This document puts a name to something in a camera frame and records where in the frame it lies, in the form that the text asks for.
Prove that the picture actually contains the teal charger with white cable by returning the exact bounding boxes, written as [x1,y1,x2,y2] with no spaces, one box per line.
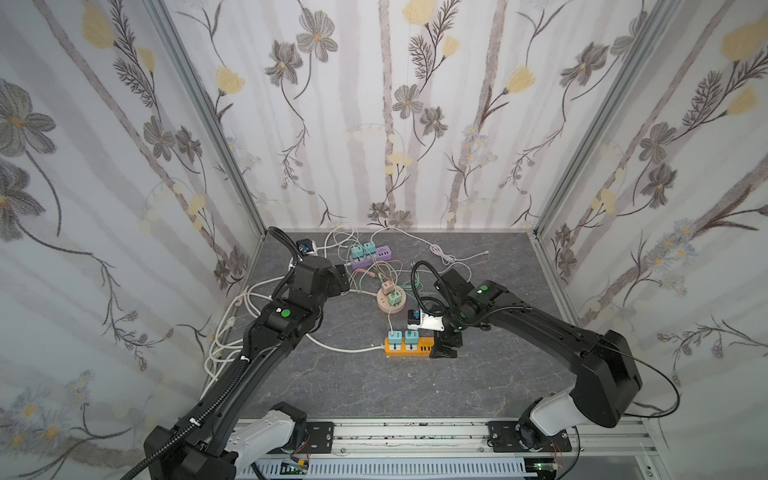
[350,245,366,260]

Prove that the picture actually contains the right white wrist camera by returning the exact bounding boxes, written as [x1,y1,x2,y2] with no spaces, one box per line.
[406,310,445,332]

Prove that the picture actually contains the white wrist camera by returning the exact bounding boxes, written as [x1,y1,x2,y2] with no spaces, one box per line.
[406,310,445,332]
[295,238,318,256]

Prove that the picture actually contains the pink multi-head cable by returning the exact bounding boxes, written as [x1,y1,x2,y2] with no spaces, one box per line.
[347,266,385,295]

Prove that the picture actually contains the white bundled cable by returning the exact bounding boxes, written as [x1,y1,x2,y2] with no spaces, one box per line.
[389,226,490,266]

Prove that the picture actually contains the white orange strip cord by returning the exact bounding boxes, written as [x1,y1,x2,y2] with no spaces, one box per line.
[203,281,388,385]

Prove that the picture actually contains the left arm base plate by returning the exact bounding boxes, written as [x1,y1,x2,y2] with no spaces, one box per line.
[294,421,335,455]

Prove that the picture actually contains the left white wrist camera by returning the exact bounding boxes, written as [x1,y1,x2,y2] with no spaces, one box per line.
[295,238,318,256]

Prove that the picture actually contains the pink charger adapter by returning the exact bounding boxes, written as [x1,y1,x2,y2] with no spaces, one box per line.
[381,281,397,296]

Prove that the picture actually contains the orange power strip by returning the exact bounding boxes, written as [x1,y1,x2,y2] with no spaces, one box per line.
[384,337,434,358]

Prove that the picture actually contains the white vented cable duct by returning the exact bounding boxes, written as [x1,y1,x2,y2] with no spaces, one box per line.
[256,458,537,479]

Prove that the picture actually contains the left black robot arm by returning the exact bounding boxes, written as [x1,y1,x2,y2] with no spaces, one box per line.
[122,226,349,479]

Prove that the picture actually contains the purple power strip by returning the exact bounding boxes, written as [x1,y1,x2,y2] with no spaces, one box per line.
[349,245,392,270]

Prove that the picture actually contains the pink round power socket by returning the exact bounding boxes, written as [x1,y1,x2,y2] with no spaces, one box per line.
[376,286,407,315]

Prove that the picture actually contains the white purple strip cord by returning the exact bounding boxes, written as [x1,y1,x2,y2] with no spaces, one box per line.
[287,226,361,283]

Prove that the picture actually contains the green charger cube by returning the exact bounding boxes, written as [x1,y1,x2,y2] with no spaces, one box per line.
[387,289,403,307]

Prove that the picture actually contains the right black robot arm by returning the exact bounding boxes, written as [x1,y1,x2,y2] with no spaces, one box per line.
[409,260,645,451]

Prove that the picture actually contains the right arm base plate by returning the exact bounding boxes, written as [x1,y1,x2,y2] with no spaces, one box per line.
[487,420,573,453]

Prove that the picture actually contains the aluminium front rail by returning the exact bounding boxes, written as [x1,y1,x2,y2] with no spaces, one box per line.
[307,417,659,461]

